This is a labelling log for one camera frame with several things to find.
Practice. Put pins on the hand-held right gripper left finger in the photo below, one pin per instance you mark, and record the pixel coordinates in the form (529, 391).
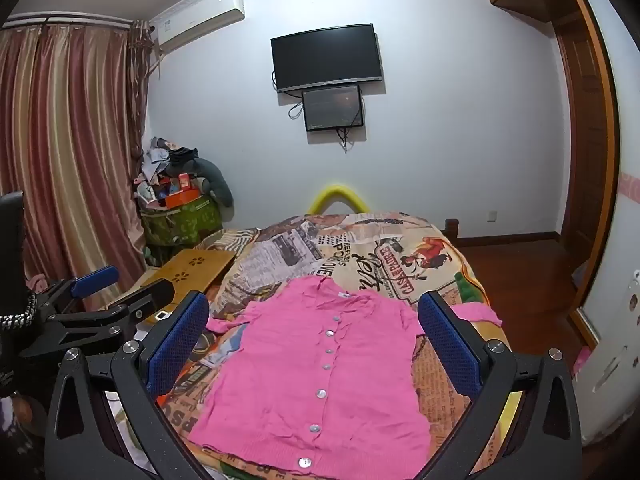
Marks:
(179, 342)

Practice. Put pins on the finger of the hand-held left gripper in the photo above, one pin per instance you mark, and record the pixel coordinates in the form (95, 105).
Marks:
(95, 280)
(115, 322)

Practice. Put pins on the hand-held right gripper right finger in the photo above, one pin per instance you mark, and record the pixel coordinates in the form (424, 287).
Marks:
(447, 345)

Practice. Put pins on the pink buttoned cardigan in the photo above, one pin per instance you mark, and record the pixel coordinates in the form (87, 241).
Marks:
(290, 360)

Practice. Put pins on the small white device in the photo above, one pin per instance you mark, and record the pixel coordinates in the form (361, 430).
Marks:
(161, 316)

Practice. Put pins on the wooden lap desk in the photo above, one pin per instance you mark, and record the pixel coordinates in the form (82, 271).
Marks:
(195, 265)

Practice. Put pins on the printed newspaper pattern blanket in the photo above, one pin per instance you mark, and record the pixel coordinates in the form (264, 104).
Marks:
(400, 260)

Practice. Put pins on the green storage bag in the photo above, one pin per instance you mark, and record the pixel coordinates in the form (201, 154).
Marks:
(185, 225)

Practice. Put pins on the striped pink beige curtain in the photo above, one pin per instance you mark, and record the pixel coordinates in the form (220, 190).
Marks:
(75, 160)

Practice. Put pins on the orange box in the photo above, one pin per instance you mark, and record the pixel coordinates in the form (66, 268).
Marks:
(182, 199)

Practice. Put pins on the pink slipper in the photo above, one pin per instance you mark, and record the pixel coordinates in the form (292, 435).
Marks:
(581, 360)

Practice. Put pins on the white cabinet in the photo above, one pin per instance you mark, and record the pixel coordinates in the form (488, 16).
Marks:
(615, 360)

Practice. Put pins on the yellow foam tube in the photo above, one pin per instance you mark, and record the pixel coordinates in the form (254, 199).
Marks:
(337, 190)

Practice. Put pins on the small black monitor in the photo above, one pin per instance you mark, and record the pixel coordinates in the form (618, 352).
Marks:
(332, 107)

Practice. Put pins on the white air conditioner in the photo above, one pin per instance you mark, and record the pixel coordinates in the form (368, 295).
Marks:
(200, 15)

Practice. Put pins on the large black television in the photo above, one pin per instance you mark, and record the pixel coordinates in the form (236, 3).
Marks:
(327, 57)

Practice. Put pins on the wooden bed post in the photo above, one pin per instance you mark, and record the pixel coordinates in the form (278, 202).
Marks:
(451, 230)

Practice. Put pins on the white curtain rail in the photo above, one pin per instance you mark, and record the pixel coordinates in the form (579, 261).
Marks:
(70, 19)

